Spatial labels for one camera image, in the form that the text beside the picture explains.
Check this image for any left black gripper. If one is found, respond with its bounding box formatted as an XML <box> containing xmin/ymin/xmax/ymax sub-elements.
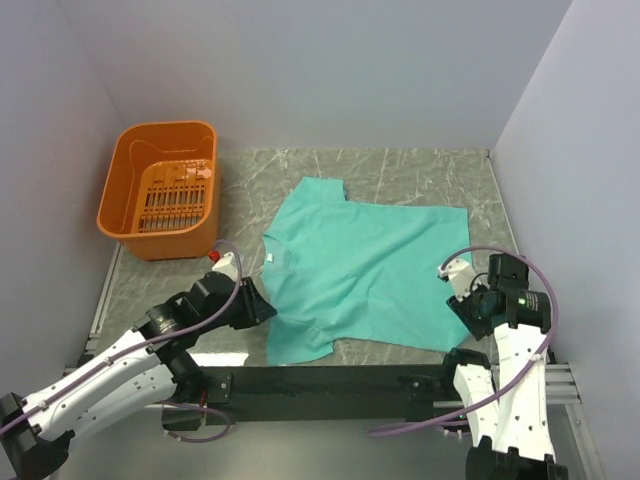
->
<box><xmin>199</xmin><ymin>275</ymin><xmax>278</xmax><ymax>333</ymax></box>

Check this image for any teal t shirt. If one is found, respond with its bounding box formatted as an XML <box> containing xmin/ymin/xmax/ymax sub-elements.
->
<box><xmin>261</xmin><ymin>177</ymin><xmax>470</xmax><ymax>365</ymax></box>

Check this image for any orange plastic basket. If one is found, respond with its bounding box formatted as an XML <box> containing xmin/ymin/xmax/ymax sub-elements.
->
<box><xmin>96</xmin><ymin>121</ymin><xmax>222</xmax><ymax>261</ymax></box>

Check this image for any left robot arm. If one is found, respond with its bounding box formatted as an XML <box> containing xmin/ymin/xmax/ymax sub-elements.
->
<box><xmin>1</xmin><ymin>272</ymin><xmax>276</xmax><ymax>479</ymax></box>

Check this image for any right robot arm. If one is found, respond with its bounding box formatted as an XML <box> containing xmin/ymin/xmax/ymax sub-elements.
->
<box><xmin>438</xmin><ymin>253</ymin><xmax>569</xmax><ymax>479</ymax></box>

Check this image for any black base beam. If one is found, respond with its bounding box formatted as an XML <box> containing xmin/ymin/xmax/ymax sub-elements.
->
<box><xmin>176</xmin><ymin>364</ymin><xmax>462</xmax><ymax>422</ymax></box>

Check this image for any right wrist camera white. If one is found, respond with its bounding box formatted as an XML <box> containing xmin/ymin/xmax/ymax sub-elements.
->
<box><xmin>438</xmin><ymin>258</ymin><xmax>476</xmax><ymax>301</ymax></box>

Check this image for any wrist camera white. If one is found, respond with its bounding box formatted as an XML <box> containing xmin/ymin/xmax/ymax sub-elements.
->
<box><xmin>438</xmin><ymin>258</ymin><xmax>476</xmax><ymax>301</ymax></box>
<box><xmin>209</xmin><ymin>250</ymin><xmax>240</xmax><ymax>282</ymax></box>

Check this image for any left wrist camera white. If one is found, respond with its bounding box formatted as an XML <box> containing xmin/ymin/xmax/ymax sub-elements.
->
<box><xmin>209</xmin><ymin>250</ymin><xmax>240</xmax><ymax>282</ymax></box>

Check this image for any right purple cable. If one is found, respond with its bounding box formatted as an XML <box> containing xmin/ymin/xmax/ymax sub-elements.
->
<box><xmin>367</xmin><ymin>244</ymin><xmax>557</xmax><ymax>439</ymax></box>

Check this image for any aluminium rail frame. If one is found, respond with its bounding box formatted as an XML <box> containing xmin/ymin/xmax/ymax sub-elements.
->
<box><xmin>29</xmin><ymin>149</ymin><xmax>606</xmax><ymax>480</ymax></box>

